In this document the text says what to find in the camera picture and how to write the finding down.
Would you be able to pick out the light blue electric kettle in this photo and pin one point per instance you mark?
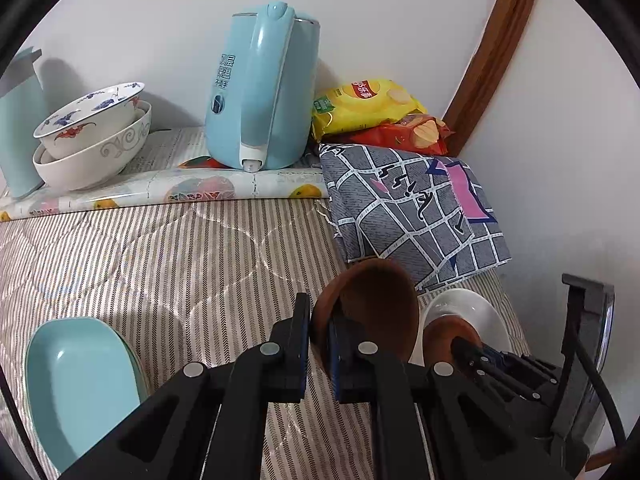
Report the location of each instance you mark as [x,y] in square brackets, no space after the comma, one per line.
[235,110]

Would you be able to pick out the blue and red patterned bowl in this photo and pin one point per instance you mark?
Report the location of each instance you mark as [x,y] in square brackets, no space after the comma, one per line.
[100,125]

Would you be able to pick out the floral oilcloth mat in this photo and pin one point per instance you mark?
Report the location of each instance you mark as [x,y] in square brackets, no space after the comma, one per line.
[150,190]

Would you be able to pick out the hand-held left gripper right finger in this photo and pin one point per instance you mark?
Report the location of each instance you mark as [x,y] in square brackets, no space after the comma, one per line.
[336,360]

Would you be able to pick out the grey patterned cloth bag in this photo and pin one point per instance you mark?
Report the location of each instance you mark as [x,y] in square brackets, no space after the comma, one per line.
[400,210]

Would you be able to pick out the red chips bag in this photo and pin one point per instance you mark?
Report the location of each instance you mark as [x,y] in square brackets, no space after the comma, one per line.
[395,135]

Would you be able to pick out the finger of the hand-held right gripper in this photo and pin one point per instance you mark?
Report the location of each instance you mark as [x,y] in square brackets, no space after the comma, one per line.
[472,360]
[495,353]

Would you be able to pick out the wooden door frame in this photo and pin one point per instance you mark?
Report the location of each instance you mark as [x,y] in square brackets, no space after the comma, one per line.
[495,50]

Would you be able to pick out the white bowl with grey scrolls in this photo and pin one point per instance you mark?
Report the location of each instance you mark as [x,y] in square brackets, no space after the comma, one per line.
[100,165]

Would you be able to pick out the large white bowl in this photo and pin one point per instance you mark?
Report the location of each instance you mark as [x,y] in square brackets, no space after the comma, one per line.
[470,305]

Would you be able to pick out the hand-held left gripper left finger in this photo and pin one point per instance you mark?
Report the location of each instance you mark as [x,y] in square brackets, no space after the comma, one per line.
[300,345]

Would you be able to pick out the light blue thermos jug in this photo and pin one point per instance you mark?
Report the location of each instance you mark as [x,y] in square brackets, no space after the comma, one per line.
[17,135]

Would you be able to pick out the blue plate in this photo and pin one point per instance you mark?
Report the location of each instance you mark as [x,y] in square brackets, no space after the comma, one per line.
[75,390]

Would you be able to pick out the small brown bowl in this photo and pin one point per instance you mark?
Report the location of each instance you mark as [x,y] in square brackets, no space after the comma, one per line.
[445,332]
[375,295]

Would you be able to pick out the yellow chips bag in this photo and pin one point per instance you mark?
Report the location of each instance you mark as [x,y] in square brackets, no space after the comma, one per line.
[360,110]

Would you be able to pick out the green plate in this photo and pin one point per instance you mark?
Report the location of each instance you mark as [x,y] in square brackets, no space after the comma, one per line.
[142,370]

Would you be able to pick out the striped quilted tablecloth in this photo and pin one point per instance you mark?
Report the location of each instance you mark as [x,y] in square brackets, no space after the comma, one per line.
[175,270]

